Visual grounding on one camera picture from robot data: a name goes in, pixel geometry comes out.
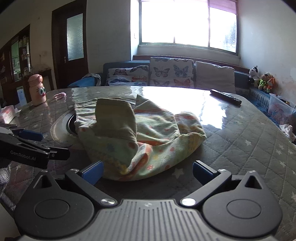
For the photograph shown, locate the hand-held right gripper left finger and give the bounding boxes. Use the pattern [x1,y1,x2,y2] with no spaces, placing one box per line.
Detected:
[32,161,117,208]

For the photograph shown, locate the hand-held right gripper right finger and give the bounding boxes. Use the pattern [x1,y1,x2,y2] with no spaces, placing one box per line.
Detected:
[180,160,266,207]

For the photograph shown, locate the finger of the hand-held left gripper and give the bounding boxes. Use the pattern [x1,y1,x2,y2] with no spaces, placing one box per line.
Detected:
[40,145,70,162]
[10,128,43,142]

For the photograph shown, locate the floral patterned green garment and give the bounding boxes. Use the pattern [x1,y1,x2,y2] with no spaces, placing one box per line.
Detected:
[73,94,207,181]

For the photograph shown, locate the tissue box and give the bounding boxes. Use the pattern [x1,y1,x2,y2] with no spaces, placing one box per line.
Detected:
[0,105,21,124]

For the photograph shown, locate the round black induction cooker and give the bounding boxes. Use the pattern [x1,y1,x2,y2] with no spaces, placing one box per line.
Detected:
[51,109,80,149]

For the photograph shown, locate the light blue box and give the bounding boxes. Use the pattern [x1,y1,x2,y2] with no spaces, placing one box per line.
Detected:
[17,86,28,106]

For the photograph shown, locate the pink cartoon water bottle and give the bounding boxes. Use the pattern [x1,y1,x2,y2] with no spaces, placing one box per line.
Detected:
[28,74,47,106]

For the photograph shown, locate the quilted grey table cover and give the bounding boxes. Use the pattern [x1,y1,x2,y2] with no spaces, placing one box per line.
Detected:
[0,86,296,241]

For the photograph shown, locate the blue cloth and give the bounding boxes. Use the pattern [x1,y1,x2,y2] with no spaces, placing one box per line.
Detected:
[67,77,102,88]

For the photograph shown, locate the black remote control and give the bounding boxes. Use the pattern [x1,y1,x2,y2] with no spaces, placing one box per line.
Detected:
[210,89,242,106]

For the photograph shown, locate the grey striped clothing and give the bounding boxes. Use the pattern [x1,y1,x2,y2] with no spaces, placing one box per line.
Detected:
[82,72,102,86]

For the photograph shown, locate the wooden display cabinet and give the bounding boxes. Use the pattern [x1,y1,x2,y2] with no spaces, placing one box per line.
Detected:
[0,24,31,105]

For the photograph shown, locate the dark wooden door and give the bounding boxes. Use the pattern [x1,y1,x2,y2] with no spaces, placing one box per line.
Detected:
[51,0,89,89]

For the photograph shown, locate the white cloth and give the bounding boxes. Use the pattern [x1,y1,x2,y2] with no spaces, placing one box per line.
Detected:
[279,123,295,139]

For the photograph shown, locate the plain beige cushion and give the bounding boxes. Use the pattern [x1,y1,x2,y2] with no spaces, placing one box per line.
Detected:
[195,61,237,94]

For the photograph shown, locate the clear plastic storage box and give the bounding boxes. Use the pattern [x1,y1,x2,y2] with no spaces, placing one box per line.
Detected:
[268,93,296,124]

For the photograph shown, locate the dark blue sofa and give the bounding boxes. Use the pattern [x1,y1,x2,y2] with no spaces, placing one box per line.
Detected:
[69,61,281,116]

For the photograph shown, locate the wide butterfly print pillow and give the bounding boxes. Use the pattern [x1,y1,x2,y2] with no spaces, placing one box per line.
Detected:
[105,65,151,87]

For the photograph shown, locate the square butterfly print pillow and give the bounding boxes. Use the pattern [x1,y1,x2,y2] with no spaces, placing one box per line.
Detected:
[149,57,195,89]

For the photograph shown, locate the plush bear with yellow vest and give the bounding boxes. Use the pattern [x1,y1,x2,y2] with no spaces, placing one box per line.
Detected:
[258,72,271,91]

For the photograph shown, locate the black and white plush toy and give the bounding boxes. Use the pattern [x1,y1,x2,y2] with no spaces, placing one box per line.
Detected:
[248,65,260,87]

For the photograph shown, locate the orange plush toy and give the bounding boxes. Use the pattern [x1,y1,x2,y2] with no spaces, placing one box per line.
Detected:
[266,75,277,93]

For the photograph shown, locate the window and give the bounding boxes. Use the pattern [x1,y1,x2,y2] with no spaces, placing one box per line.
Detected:
[138,0,238,56]

